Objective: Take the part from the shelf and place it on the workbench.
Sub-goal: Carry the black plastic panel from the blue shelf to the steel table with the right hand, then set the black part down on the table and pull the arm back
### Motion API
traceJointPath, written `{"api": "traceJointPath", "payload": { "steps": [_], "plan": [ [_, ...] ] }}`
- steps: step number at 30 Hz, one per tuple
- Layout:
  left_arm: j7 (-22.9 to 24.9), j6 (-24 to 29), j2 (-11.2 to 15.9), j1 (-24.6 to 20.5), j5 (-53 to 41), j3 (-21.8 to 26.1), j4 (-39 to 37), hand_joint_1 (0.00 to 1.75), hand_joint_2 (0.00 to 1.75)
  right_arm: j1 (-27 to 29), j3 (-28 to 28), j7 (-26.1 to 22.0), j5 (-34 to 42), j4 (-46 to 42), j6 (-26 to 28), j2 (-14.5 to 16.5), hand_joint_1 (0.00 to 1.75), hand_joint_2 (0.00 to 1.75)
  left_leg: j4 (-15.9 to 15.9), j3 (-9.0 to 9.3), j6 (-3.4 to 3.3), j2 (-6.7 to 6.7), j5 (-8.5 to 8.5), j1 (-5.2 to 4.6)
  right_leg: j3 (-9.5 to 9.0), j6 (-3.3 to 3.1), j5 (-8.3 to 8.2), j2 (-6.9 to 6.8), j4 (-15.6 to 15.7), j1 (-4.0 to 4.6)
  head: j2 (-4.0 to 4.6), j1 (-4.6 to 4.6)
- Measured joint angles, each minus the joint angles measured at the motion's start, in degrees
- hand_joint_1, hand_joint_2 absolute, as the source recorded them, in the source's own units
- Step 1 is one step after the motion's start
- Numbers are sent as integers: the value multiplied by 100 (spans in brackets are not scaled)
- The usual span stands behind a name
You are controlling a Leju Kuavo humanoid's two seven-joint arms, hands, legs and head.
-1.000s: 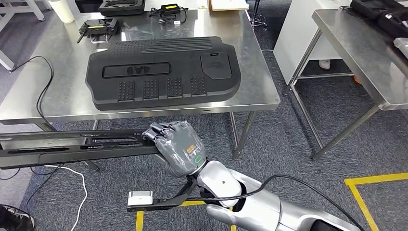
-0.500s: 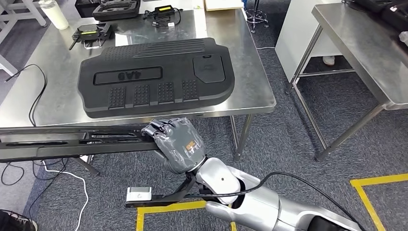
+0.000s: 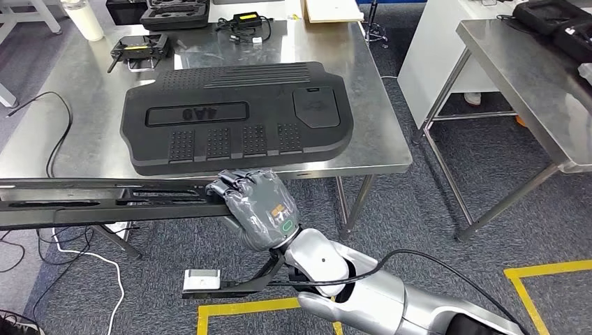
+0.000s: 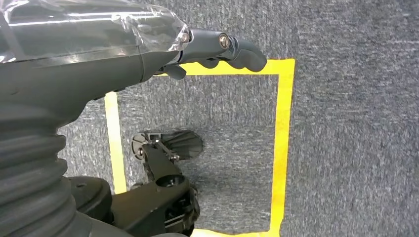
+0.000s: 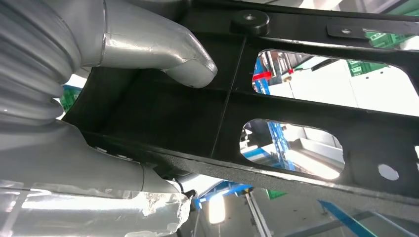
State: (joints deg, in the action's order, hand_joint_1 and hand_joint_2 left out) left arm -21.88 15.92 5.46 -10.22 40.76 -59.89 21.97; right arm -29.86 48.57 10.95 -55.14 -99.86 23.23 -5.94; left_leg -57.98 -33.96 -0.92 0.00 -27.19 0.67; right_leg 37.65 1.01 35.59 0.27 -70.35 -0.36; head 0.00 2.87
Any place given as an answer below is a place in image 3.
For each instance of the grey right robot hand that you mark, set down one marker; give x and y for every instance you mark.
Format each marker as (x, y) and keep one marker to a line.
(259, 212)

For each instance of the long black plastic panel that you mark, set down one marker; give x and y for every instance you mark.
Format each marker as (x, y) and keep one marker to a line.
(138, 213)

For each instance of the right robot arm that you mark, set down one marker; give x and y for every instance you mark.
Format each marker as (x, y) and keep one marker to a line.
(370, 296)

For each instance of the stainless steel workbench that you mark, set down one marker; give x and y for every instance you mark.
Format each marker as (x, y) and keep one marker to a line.
(69, 115)
(522, 78)

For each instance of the large black engine cover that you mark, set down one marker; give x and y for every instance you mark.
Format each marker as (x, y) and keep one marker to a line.
(231, 148)

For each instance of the white power strip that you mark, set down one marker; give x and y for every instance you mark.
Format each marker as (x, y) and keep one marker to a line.
(118, 230)

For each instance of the clear plastic sheet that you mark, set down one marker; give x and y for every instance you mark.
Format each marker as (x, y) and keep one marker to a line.
(208, 51)

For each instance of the black charger yellow label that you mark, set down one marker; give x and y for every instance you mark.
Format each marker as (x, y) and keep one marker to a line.
(247, 19)

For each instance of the black remote controller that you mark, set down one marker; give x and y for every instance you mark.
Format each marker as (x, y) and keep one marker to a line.
(138, 48)

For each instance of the open cardboard box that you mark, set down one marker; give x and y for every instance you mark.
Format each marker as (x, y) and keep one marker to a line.
(333, 10)

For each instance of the white cabinet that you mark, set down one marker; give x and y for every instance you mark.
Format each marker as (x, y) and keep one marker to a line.
(439, 55)

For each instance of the black square box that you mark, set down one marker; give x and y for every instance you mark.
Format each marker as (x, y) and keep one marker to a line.
(125, 11)

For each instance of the tall white cup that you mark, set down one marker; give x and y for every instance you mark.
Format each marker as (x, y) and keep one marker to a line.
(85, 21)

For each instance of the orange plastic bag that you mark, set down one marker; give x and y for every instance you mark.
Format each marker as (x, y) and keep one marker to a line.
(521, 121)

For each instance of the yellow floor tape square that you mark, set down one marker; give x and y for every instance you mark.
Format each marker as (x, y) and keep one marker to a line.
(555, 268)

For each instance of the black equipment case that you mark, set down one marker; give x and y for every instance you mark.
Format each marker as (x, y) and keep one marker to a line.
(545, 16)
(578, 41)

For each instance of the grey metal tray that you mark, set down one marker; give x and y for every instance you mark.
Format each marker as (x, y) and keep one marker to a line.
(586, 73)

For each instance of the black camera bracket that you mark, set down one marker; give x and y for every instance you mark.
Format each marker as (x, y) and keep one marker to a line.
(259, 284)

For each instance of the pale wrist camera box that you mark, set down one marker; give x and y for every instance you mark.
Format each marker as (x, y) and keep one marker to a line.
(202, 279)

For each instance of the white metal frame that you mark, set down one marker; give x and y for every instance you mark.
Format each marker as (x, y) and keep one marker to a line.
(46, 18)

